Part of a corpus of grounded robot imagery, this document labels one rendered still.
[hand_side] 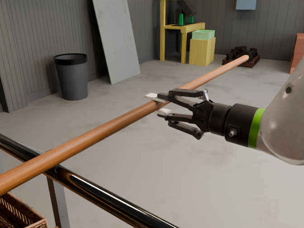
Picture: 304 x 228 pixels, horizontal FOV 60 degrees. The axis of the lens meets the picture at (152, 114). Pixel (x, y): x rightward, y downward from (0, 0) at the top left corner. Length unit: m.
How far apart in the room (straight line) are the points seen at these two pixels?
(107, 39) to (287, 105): 4.75
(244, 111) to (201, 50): 5.96
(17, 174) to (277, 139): 0.41
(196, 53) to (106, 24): 2.44
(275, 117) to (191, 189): 1.92
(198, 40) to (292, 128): 6.14
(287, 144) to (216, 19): 7.71
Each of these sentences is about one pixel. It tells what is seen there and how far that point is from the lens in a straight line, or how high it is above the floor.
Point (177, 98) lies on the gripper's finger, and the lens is 0.68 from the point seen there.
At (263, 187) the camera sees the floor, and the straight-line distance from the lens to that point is 2.50.
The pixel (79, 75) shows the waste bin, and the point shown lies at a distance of 4.22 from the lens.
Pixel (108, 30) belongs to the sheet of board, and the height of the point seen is 0.94.
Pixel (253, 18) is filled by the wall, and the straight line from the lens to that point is 7.84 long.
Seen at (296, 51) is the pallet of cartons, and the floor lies 0.48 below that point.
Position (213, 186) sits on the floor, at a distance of 2.39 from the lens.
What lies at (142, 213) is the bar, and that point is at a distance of 0.41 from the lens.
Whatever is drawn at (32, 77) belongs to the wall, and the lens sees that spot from 4.51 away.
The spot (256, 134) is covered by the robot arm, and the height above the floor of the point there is 1.20.
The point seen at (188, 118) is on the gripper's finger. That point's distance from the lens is 0.67.
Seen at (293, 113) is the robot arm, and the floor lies 1.30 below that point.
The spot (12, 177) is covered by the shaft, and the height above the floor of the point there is 1.21.
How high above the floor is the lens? 1.46
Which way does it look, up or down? 23 degrees down
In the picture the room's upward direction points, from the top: straight up
